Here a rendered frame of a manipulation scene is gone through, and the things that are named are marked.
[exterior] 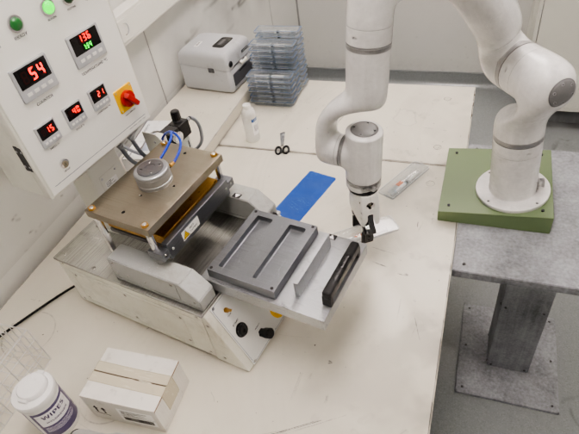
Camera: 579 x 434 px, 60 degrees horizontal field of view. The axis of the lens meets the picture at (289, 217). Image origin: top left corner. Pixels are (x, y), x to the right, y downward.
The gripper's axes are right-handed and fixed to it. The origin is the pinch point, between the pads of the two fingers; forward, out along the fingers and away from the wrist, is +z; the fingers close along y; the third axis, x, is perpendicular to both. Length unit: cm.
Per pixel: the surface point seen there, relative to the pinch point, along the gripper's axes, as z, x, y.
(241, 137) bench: 11, 21, 69
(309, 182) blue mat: 9.1, 5.0, 33.6
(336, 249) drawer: -14.4, 12.7, -16.7
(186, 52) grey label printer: -8, 32, 107
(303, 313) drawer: -14.5, 24.1, -30.4
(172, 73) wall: 2, 40, 111
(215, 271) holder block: -16.0, 38.9, -15.5
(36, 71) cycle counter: -54, 61, 10
